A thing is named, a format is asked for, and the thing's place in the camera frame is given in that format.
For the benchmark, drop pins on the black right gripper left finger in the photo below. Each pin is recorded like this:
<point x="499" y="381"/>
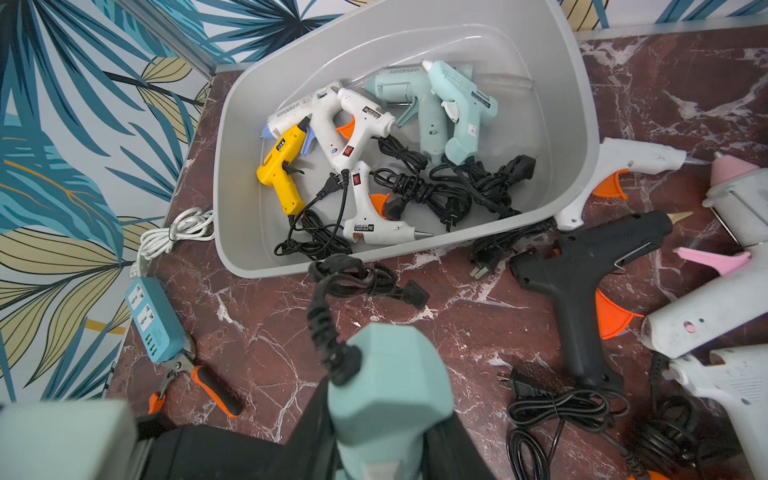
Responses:
<point x="207" y="452"/>

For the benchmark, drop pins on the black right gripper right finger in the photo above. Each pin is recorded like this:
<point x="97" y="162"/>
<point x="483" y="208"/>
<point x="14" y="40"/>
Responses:
<point x="449" y="453"/>

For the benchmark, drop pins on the light blue glue gun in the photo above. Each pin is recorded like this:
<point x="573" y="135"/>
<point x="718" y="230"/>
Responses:
<point x="465" y="104"/>
<point x="380" y="416"/>

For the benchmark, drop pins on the white labelled mini glue gun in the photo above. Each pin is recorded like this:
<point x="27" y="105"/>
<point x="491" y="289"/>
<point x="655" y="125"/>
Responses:
<point x="368" y="224"/>

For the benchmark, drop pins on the yellow glue gun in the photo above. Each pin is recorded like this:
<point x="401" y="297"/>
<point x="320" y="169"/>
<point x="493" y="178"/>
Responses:
<point x="276" y="170"/>

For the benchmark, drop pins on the white switch glue gun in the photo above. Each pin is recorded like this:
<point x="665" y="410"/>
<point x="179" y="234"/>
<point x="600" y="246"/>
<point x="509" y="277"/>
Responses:
<point x="369" y="120"/>

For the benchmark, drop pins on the white blue-trigger glue gun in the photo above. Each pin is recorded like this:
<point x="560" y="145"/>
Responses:
<point x="321" y="106"/>

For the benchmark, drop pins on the mint green glue gun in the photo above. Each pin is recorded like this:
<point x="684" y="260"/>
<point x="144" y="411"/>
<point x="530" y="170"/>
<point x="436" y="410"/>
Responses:
<point x="410" y="85"/>

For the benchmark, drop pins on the black orange-trigger glue gun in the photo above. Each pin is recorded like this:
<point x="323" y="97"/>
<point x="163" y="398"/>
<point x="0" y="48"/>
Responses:
<point x="570" y="278"/>

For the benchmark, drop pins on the small white orange-trigger glue gun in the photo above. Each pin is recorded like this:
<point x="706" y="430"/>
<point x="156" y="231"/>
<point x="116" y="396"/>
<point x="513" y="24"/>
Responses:
<point x="617" y="157"/>

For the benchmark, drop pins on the grey plastic storage box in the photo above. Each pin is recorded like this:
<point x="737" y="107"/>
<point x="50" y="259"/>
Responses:
<point x="524" y="54"/>

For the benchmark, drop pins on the light blue power strip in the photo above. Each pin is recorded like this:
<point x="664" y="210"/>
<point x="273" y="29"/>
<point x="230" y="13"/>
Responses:
<point x="157" y="323"/>

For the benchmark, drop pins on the orange handled pliers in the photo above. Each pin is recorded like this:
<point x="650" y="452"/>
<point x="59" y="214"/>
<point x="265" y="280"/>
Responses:
<point x="185" y="363"/>

